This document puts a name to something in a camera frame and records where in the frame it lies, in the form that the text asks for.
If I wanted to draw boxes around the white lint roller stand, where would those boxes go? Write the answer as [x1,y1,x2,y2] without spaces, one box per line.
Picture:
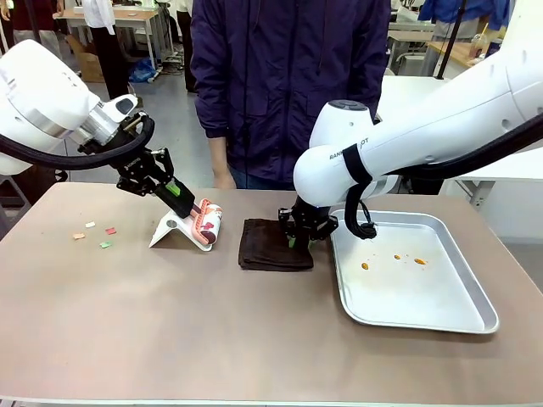
[148,210,213,254]

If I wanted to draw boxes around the bystander in black trousers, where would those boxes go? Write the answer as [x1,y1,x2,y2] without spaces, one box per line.
[82,0,131,101]

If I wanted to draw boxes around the person's right forearm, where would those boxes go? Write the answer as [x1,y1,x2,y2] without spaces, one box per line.
[190,63,232,164]

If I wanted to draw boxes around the bystander in blue jacket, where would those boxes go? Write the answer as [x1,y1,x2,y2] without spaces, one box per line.
[417,0,513,74]

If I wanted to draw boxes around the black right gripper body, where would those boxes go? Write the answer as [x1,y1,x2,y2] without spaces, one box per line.
[291,198,330,241]

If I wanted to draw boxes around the silver metal tray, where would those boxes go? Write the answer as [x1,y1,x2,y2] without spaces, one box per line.
[329,209,501,335]

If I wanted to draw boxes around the white side table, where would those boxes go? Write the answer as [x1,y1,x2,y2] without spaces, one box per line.
[452,146,543,239]

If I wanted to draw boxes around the person's right hand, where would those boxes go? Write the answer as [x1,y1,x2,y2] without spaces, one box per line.
[211,160,237,191]

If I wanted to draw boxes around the brown cardboard box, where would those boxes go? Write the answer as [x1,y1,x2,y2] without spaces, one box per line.
[66,36,106,84]

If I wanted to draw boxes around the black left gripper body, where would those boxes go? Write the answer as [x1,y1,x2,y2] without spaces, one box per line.
[110,147,161,197]

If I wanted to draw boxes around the plastic drink cup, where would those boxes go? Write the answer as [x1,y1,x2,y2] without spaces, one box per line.
[472,32,492,59]

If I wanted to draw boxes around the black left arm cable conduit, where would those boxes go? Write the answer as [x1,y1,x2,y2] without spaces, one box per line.
[0,112,156,173]

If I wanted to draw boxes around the wooden background desk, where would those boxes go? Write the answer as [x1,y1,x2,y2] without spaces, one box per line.
[53,6,165,71]

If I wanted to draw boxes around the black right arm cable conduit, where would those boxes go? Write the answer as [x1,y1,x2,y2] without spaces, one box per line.
[342,113,543,242]

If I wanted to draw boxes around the pink lint roller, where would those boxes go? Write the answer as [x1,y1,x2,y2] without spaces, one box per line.
[154,184,225,249]

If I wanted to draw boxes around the blue plastic bag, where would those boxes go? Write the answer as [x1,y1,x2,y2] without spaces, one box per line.
[128,57,160,84]

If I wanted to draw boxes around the dark brown cloth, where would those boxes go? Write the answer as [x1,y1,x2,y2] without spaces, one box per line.
[237,218,315,272]

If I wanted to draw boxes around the left wrist camera housing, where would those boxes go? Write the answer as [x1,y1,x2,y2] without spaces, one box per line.
[104,93,139,125]

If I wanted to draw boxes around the person in dark purple jacket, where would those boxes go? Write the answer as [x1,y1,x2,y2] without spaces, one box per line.
[189,0,392,191]

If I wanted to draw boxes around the black vertical pole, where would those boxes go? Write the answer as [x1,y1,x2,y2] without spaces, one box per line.
[438,0,463,81]

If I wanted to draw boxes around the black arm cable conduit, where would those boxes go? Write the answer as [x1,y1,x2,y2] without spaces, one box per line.
[342,113,543,242]
[0,112,156,173]

